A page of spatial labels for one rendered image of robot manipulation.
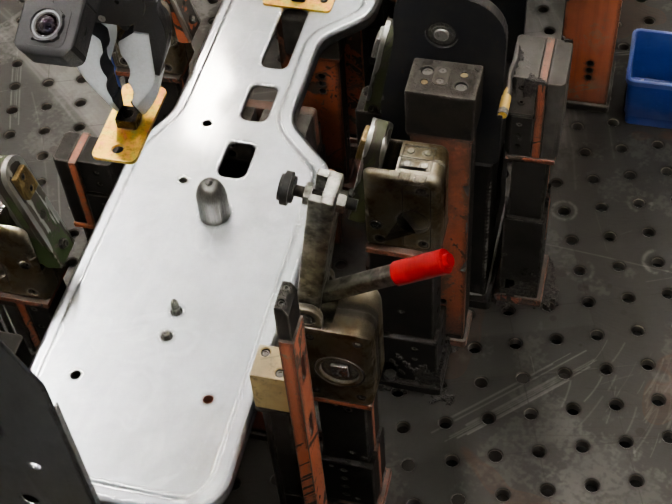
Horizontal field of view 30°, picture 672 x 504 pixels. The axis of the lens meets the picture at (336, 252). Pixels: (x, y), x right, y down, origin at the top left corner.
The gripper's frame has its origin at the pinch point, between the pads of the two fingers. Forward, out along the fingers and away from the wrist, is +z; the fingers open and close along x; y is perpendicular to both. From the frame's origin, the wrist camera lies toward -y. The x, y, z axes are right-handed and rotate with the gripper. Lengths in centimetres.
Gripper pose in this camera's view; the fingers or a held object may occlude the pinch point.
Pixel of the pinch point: (125, 104)
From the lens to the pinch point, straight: 102.3
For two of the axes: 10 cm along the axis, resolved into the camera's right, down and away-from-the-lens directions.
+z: 0.4, 6.8, 7.3
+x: -9.7, -1.5, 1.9
